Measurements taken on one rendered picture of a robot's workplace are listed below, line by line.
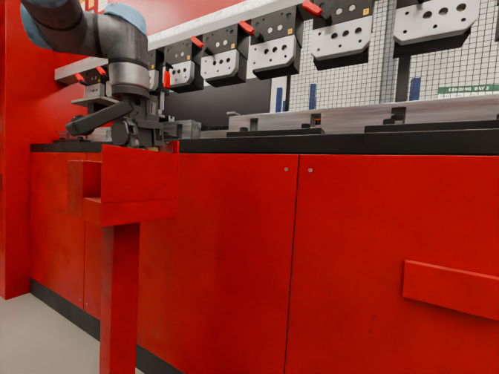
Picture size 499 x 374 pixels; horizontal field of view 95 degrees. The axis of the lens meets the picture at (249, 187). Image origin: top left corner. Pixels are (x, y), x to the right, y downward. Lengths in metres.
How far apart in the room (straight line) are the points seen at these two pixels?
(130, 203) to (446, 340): 0.66
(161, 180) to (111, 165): 0.11
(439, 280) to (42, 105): 1.92
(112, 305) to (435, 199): 0.70
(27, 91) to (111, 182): 1.41
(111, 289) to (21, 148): 1.31
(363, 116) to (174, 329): 0.89
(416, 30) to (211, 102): 1.17
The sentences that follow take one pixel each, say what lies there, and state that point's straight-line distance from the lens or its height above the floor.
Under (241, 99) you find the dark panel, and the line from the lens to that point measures 1.48.
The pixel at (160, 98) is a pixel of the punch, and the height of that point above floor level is 1.08.
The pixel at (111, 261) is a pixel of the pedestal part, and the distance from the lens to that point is 0.61.
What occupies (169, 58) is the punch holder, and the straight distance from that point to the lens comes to 1.09.
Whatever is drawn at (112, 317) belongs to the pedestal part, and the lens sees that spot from 0.66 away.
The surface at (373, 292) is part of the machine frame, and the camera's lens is 0.60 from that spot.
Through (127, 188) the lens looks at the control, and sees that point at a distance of 0.51.
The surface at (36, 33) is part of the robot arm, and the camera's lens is 0.60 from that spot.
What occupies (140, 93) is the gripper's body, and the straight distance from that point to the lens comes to 0.55.
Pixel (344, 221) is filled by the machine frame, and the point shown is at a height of 0.68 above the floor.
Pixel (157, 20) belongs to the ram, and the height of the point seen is 1.38.
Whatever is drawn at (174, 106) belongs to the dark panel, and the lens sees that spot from 1.83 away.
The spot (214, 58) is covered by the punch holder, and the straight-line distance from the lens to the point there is 0.93.
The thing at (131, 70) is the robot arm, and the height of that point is 0.96.
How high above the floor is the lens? 0.77
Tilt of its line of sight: 3 degrees down
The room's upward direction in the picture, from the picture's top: 3 degrees clockwise
